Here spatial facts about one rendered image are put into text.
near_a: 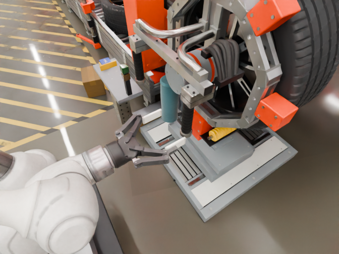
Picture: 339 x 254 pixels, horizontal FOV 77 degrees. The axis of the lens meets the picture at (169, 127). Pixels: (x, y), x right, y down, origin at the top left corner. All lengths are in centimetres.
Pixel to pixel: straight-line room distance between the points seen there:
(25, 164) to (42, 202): 49
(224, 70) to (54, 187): 49
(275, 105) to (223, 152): 70
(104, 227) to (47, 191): 70
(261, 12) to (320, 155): 144
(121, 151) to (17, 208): 26
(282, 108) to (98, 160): 56
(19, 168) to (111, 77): 84
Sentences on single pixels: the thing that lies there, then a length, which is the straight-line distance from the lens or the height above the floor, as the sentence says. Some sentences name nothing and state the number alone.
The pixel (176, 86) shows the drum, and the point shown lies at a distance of 81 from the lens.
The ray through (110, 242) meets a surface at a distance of 110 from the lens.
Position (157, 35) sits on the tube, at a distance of 75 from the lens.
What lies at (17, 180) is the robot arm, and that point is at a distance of 92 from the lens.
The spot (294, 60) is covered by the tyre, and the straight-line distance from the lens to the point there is 73.
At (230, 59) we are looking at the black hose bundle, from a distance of 63.
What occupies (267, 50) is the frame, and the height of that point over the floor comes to 101.
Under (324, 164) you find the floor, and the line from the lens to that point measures 190.
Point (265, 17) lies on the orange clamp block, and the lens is 65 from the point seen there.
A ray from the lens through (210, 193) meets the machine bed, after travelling 139.
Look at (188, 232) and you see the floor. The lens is 139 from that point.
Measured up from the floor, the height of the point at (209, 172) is 17.
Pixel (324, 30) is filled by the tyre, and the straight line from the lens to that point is 80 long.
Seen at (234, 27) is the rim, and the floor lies 98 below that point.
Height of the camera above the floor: 136
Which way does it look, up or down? 51 degrees down
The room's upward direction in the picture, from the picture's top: straight up
